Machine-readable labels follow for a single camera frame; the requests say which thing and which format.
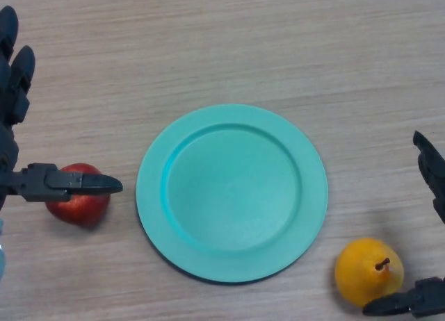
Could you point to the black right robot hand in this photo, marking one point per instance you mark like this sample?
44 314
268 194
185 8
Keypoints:
431 168

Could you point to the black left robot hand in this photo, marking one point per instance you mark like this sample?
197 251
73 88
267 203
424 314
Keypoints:
38 182

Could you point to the yellow pear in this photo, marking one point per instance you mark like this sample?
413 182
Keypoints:
361 279

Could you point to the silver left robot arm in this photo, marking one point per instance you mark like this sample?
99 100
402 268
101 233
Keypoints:
1 251

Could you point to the green round plate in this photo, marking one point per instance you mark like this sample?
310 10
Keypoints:
231 196

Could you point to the red apple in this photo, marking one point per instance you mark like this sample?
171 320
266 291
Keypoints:
81 210

